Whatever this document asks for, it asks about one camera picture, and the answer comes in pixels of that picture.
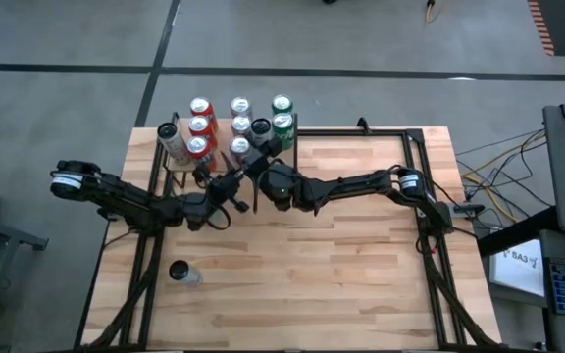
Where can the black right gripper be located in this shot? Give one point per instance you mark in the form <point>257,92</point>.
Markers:
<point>282,188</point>

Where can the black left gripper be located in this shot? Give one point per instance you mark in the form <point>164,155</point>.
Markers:
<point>223,191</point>

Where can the white Celsius Arctic Vibe can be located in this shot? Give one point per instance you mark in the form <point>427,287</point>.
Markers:
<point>184,274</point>
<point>261,130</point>

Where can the silver Diet Coke can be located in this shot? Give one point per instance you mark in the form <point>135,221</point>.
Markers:
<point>241,126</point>
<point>241,105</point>
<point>238,145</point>

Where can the green Sprite can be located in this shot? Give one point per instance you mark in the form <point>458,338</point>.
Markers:
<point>281,104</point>
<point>283,130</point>

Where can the red Fanta strawberry can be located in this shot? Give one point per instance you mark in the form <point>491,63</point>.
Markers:
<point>199,151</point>
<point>201,109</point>
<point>200,128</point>

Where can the white orange Celsius can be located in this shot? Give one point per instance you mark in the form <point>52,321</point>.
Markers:
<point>172,142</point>

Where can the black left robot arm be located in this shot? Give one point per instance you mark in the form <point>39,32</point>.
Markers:
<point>130,198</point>

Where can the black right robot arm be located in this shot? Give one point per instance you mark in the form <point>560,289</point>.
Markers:
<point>356,184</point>

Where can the black power brick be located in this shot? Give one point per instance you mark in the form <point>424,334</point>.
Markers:
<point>469,210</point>

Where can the black side desk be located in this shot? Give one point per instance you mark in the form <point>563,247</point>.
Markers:
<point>513,230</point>

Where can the white SA3 paper sheet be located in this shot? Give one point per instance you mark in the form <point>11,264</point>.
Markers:
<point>518,267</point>

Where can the wooden shelf black metal frame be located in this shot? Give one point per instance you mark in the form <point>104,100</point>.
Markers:
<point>290,156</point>

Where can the black aluminium table frame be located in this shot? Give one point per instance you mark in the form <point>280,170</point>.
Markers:
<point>351,132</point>

